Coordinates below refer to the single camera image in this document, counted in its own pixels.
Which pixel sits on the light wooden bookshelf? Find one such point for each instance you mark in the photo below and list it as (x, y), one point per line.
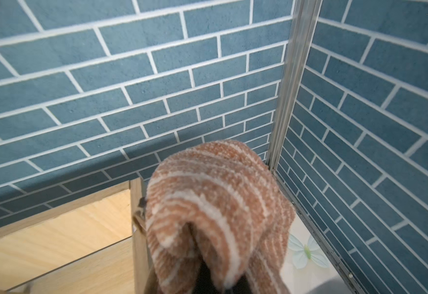
(92, 245)

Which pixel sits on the floral table mat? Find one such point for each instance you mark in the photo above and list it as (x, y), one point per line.
(306, 269)

